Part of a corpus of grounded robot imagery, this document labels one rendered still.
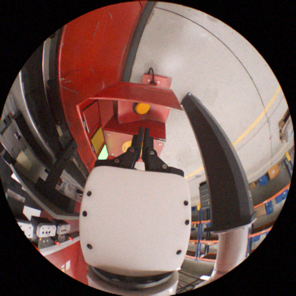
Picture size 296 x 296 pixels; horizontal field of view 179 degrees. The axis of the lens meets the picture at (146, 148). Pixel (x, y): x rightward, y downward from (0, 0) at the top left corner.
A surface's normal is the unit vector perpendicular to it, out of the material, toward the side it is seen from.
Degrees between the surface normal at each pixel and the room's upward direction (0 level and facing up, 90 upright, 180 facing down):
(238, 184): 90
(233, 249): 90
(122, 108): 35
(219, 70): 0
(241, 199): 90
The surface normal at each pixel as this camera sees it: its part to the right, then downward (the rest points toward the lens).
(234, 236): -0.65, -0.57
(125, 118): 0.45, 0.72
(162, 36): -0.13, 0.74
